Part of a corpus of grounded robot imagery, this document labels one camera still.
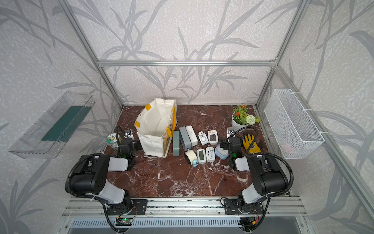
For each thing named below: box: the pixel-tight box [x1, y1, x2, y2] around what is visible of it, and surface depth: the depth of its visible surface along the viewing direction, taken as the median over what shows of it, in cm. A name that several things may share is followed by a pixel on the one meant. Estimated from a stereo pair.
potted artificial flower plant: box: [231, 104, 262, 133], surface depth 96 cm
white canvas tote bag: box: [134, 97, 178, 158], surface depth 93 cm
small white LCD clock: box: [205, 146, 216, 162], surface depth 92 cm
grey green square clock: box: [172, 130, 180, 156], surface depth 91 cm
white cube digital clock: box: [196, 148, 207, 165], surface depth 91 cm
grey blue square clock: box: [178, 126, 192, 152], surface depth 93 cm
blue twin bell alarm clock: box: [184, 149, 199, 168], surface depth 87 cm
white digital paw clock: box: [207, 129, 219, 146], surface depth 98 cm
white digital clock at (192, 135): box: [185, 125, 198, 147], surface depth 96 cm
